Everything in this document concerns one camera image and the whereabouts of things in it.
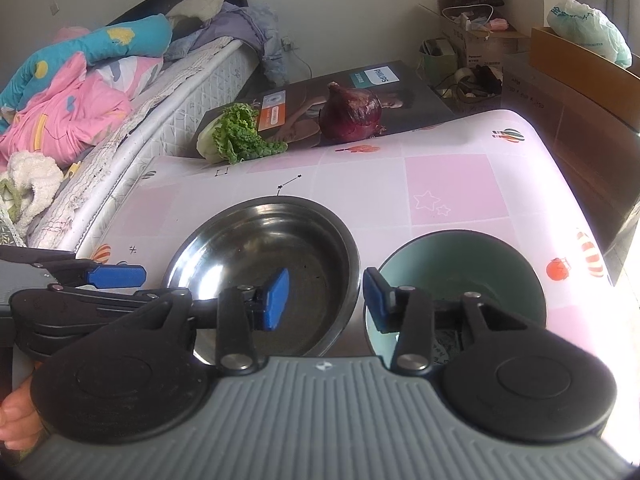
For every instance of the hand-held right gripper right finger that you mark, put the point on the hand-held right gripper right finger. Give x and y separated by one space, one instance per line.
376 300

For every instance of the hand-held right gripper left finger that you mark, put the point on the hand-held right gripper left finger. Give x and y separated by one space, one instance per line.
277 300

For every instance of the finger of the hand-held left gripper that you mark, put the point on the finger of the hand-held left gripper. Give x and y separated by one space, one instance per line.
90 310
117 276

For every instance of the small stainless steel bowl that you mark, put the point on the small stainless steel bowl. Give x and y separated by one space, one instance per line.
300 240

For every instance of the green ceramic bowl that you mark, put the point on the green ceramic bowl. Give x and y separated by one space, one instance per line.
450 265

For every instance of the person's left hand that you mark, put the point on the person's left hand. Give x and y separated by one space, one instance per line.
17 420

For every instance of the green leaf print pillow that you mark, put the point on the green leaf print pillow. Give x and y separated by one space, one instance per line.
7 230

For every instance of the white fleece cloth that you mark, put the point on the white fleece cloth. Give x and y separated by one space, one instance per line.
30 175

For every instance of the pink patterned tablecloth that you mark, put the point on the pink patterned tablecloth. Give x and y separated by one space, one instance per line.
450 185

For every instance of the pink blanket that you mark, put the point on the pink blanket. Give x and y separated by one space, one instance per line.
65 110

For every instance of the napa cabbage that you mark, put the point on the napa cabbage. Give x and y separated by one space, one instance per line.
235 130

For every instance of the red onion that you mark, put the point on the red onion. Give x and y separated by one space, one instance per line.
350 115

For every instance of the flat dark printed box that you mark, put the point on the flat dark printed box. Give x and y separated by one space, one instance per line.
425 105

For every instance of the tape roll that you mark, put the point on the tape roll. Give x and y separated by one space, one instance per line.
464 80

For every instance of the pink and blue blankets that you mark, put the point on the pink and blue blankets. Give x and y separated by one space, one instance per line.
135 35

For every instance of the green paper bag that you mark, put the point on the green paper bag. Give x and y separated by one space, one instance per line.
440 62

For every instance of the large brown cardboard box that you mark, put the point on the large brown cardboard box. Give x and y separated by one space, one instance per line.
590 150

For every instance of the open cardboard box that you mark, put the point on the open cardboard box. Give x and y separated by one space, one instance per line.
480 45

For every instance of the grey purple clothes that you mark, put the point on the grey purple clothes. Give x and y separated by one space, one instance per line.
235 25

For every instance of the cream cloth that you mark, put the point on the cream cloth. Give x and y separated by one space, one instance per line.
195 6

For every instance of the long cardboard box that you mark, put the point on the long cardboard box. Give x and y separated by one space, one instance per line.
580 65

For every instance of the pale green plastic bag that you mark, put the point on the pale green plastic bag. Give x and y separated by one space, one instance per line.
585 30

